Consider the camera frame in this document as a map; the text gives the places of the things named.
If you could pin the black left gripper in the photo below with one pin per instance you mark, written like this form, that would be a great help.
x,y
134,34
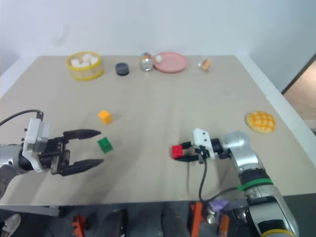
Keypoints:
x,y
55,150

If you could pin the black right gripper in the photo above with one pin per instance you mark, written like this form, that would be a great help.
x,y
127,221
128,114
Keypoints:
x,y
201,153

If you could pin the red cube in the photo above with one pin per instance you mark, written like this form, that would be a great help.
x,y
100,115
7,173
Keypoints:
x,y
177,151

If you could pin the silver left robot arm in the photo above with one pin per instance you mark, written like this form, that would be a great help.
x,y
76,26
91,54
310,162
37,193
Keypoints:
x,y
10,158

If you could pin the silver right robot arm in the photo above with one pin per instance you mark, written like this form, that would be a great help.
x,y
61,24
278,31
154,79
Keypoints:
x,y
249,158

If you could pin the green cube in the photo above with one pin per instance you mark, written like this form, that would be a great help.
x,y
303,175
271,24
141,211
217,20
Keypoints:
x,y
105,145

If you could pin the yellow cube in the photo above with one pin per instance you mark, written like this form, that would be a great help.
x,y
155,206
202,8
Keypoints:
x,y
105,117

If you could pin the purple crumpled object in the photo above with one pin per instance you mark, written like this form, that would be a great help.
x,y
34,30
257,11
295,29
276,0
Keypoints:
x,y
218,205

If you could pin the orange upright bar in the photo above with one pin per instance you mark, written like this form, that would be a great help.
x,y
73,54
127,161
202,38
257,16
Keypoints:
x,y
197,217

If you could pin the small silver ball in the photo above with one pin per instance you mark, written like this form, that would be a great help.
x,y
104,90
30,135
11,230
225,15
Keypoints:
x,y
210,219

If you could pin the orange and black clamp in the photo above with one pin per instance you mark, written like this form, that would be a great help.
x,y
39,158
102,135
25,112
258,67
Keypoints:
x,y
78,224

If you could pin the yellow melon bread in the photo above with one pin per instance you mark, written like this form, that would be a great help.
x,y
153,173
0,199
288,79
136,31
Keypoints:
x,y
261,122

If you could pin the yellow mesh basket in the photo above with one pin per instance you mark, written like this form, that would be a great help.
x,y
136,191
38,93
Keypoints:
x,y
85,70

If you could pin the dark rounded shape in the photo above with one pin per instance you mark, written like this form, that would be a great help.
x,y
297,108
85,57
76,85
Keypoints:
x,y
116,222

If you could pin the orange flat piece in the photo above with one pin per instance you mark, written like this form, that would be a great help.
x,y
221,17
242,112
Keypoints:
x,y
223,225

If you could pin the white foam cube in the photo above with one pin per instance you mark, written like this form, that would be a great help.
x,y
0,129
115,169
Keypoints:
x,y
75,62
94,60
87,57

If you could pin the black round puck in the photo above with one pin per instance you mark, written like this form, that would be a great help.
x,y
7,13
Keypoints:
x,y
122,69

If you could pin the small wrapped snack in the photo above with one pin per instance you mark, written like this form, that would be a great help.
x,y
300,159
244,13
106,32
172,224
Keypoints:
x,y
205,63

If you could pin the pink plate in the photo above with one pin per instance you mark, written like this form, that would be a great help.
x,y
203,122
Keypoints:
x,y
171,63

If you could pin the small white ball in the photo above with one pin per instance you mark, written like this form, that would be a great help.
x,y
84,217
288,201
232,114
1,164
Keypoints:
x,y
158,58

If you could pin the glass jar with coloured candies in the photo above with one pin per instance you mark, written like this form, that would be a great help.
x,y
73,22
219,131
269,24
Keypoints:
x,y
146,61

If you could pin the white shoe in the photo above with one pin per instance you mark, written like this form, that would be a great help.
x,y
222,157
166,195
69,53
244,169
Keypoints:
x,y
10,222

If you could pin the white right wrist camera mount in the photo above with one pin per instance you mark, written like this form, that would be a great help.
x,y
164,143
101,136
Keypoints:
x,y
203,139

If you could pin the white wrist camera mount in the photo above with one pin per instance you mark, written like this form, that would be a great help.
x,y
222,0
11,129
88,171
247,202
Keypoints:
x,y
34,133
203,139

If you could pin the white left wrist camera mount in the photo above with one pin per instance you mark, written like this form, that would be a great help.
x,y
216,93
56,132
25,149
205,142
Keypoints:
x,y
34,133

